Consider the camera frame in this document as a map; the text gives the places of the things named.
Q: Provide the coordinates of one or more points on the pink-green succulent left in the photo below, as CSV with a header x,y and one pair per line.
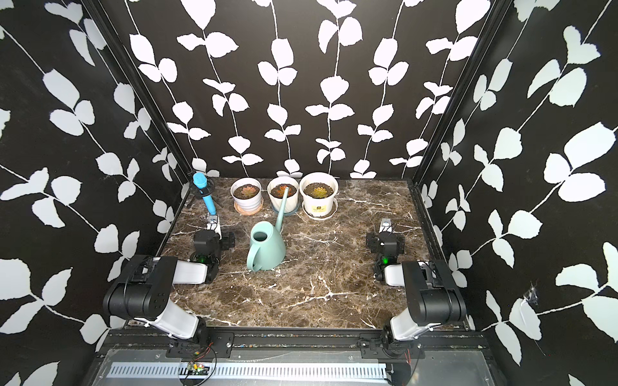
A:
x,y
246,191

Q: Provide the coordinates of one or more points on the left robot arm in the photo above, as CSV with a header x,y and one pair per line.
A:
x,y
142,290

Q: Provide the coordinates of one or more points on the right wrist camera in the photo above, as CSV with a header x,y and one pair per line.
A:
x,y
386,226

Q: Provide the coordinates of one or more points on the white ribbed pot left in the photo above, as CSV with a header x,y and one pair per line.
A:
x,y
253,202

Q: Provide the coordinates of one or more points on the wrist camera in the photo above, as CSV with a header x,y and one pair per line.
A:
x,y
386,226
213,224

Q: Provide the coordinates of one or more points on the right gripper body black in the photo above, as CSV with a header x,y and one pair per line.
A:
x,y
375,238

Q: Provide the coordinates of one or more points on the white perforated strip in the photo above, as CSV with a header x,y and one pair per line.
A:
x,y
365,372

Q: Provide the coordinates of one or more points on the peach saucer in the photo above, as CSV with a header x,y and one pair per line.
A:
x,y
248,211

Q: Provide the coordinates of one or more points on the white fluted pot middle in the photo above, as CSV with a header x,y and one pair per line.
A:
x,y
289,203

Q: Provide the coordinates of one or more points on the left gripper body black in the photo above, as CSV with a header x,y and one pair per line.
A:
x,y
222,244

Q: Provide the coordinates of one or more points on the blue-grey saucer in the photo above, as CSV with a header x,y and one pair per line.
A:
x,y
291,213

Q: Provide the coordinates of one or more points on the white saucer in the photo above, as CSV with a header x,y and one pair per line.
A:
x,y
324,217

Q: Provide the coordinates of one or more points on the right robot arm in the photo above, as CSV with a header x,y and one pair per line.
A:
x,y
433,299

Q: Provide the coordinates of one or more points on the black front rail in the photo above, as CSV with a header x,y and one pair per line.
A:
x,y
371,343

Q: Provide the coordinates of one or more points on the mint green watering can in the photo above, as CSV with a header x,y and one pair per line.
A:
x,y
267,248

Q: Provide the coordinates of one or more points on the blue handheld device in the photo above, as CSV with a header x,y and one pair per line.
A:
x,y
205,187

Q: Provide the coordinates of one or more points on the orange succulent middle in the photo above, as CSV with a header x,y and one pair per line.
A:
x,y
283,189

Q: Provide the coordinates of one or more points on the black mini tripod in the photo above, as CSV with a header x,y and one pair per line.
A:
x,y
196,195

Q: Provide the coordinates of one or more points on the white round pot right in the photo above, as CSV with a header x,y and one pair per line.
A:
x,y
319,207

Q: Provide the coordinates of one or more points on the small circuit board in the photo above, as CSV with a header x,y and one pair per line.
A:
x,y
197,369

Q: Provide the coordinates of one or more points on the yellow-green succulent right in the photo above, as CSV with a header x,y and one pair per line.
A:
x,y
318,190

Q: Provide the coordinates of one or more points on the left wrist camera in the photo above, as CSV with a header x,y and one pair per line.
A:
x,y
213,224

